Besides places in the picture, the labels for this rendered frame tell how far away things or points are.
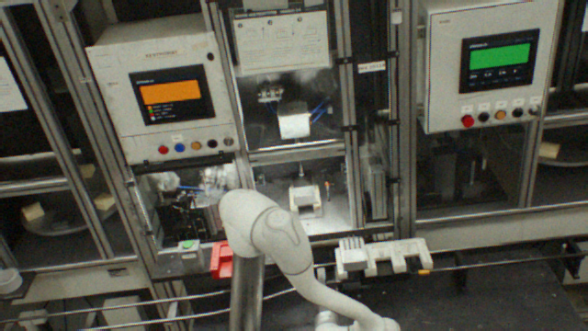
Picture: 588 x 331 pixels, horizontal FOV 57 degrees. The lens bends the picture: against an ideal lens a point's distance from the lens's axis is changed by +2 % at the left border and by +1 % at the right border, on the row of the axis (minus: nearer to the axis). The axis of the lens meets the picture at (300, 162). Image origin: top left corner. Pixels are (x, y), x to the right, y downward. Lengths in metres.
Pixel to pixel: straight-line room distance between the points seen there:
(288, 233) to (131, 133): 0.82
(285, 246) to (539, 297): 1.26
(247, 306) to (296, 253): 0.33
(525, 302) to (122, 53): 1.75
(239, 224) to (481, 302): 1.16
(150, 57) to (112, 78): 0.15
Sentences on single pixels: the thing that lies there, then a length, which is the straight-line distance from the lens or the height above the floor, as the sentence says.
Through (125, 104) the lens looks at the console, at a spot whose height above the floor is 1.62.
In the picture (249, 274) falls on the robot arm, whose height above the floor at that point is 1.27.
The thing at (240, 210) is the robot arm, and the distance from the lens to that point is 1.52.
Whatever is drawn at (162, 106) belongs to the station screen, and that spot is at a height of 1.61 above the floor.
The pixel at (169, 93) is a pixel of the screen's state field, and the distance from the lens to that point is 1.87.
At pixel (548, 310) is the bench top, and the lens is 2.35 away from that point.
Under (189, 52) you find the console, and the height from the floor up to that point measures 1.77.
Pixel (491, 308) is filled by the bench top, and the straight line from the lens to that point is 2.31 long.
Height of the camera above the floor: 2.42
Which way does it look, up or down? 34 degrees down
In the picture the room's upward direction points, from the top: 8 degrees counter-clockwise
